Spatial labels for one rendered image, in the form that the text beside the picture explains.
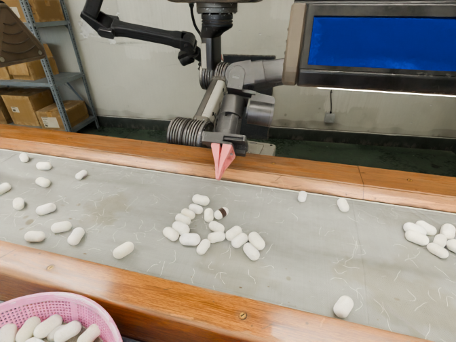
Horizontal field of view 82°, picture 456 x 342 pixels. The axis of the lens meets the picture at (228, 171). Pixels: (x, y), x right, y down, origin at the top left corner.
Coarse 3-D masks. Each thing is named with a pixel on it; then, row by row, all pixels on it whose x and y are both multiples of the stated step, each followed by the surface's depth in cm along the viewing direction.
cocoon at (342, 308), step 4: (344, 296) 37; (340, 300) 37; (344, 300) 37; (348, 300) 37; (352, 300) 37; (336, 304) 37; (340, 304) 36; (344, 304) 36; (348, 304) 36; (352, 304) 36; (336, 308) 36; (340, 308) 36; (344, 308) 36; (348, 308) 36; (336, 312) 36; (340, 312) 36; (344, 312) 35; (348, 312) 36; (340, 316) 36; (344, 316) 36
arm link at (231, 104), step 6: (228, 96) 62; (234, 96) 61; (240, 96) 62; (222, 102) 63; (228, 102) 61; (234, 102) 61; (240, 102) 62; (246, 102) 64; (222, 108) 62; (228, 108) 61; (234, 108) 61; (240, 108) 61; (246, 108) 61; (228, 114) 61; (240, 114) 61; (246, 114) 62
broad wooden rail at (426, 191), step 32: (0, 128) 86; (32, 128) 86; (96, 160) 72; (128, 160) 71; (160, 160) 69; (192, 160) 68; (256, 160) 68; (288, 160) 68; (320, 192) 60; (352, 192) 59; (384, 192) 58; (416, 192) 57; (448, 192) 57
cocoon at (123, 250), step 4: (124, 244) 45; (128, 244) 45; (132, 244) 46; (116, 248) 44; (120, 248) 44; (124, 248) 44; (128, 248) 45; (132, 248) 45; (116, 252) 44; (120, 252) 44; (124, 252) 44; (128, 252) 45; (116, 256) 44; (120, 256) 44
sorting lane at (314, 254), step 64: (64, 192) 61; (128, 192) 61; (192, 192) 61; (256, 192) 61; (128, 256) 45; (192, 256) 45; (320, 256) 45; (384, 256) 45; (448, 256) 45; (384, 320) 36; (448, 320) 36
